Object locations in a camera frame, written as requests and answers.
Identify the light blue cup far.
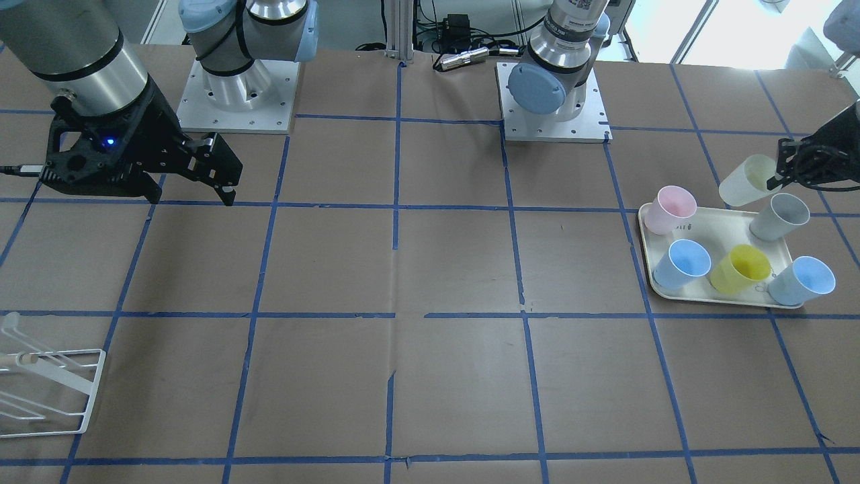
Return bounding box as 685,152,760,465
652,239,712,290

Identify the silver cylinder connector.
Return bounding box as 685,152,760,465
432,47,490,73

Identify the pink plastic cup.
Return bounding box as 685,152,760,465
641,185,698,235

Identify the light blue cup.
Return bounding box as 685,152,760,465
767,256,836,306
652,239,712,290

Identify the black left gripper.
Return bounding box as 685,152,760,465
766,101,859,190

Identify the beige serving tray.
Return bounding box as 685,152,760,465
637,202,804,309

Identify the yellow plastic cup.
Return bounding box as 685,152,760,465
709,244,772,295

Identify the grey plastic cup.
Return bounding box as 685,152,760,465
749,193,810,241

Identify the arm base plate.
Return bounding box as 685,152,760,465
497,62,613,143
176,59,302,134

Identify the white wire cup rack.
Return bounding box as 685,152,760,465
1,313,107,439

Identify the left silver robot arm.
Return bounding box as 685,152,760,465
507,1,859,193

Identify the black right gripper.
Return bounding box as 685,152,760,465
39,79,243,206

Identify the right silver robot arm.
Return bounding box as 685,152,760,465
2,1,319,206

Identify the light blue cup near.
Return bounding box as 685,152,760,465
767,256,836,306

